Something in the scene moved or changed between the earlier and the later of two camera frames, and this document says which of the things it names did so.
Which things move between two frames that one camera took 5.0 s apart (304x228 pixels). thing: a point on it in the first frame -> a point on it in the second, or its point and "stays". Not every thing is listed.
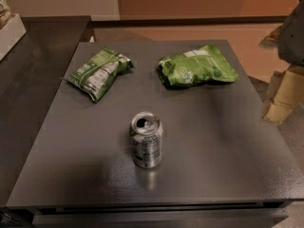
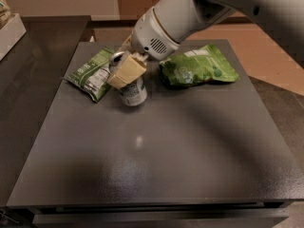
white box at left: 10,35 stays
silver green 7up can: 146,135 -> 134,94
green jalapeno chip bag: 97,72 stays
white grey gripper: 293,37 -> 149,37
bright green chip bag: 202,65 stays
